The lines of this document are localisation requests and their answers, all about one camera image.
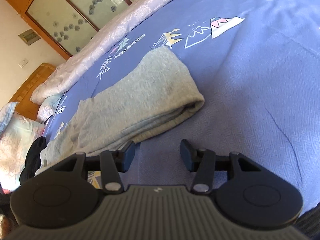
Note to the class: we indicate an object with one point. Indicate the small white blue pillow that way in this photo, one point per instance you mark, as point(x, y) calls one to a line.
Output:
point(48, 108)

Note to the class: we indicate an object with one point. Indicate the light blue pillow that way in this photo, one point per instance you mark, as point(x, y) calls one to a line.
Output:
point(6, 114)

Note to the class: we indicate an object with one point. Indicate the black folded garment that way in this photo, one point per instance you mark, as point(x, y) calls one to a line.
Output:
point(32, 160)

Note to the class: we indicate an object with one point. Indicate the wall control panel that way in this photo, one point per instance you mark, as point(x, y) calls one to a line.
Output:
point(29, 37)

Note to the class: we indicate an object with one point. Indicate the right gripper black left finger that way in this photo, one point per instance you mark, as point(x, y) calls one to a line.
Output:
point(71, 190)

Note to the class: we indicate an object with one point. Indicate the wardrobe with frosted glass doors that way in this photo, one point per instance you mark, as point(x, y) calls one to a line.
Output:
point(68, 25)

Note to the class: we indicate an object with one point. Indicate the blue patterned bed sheet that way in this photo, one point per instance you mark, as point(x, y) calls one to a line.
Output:
point(256, 63)

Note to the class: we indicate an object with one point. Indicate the person's left hand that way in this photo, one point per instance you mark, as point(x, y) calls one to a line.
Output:
point(6, 226)

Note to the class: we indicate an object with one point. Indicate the floral pastel pillow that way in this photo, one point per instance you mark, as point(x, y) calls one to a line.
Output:
point(16, 140)

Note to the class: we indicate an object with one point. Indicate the wall light switch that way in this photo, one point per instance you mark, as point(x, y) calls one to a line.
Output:
point(22, 63)

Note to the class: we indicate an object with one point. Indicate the wooden headboard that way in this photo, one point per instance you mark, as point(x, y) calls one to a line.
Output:
point(25, 106)

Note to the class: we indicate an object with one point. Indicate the grey sweat pants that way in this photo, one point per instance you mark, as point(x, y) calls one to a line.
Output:
point(156, 96)

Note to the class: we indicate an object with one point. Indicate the white lilac quilt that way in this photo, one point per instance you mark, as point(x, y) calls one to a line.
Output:
point(68, 73)

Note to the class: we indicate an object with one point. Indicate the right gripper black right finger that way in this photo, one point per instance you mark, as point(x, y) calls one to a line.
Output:
point(242, 190)

